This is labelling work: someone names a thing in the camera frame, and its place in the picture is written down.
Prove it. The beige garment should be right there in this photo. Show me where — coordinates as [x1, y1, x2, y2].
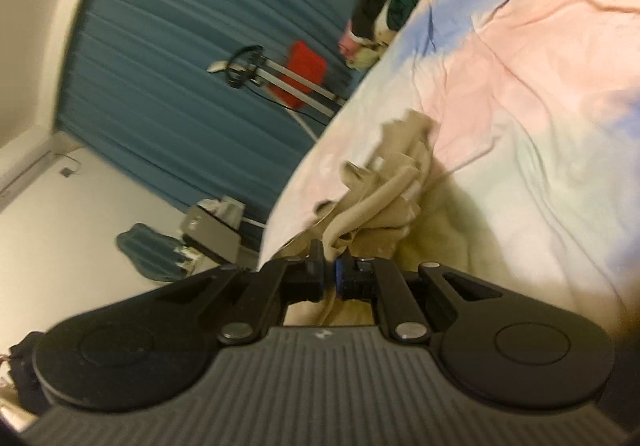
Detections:
[283, 109, 442, 327]

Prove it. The grey box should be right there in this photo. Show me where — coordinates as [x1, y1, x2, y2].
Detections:
[179, 196, 247, 266]

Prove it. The teal curtain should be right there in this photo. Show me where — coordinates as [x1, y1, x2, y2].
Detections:
[52, 0, 437, 233]

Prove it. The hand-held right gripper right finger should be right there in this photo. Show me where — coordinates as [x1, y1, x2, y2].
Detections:
[334, 253, 504, 345]

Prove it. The red box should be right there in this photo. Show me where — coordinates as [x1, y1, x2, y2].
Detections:
[270, 40, 329, 111]

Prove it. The pastel tie-dye blanket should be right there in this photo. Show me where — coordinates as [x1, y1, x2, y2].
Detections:
[257, 0, 640, 343]

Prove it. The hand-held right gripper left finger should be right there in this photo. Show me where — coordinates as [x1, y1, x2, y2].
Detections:
[159, 239, 327, 346]

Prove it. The dark bag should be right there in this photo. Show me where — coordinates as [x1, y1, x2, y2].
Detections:
[0, 330, 52, 427]

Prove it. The metal stand with black cable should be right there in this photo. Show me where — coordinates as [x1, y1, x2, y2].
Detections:
[207, 45, 349, 121]

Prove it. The teal cloth on floor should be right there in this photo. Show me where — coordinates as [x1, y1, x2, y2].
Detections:
[116, 223, 195, 283]

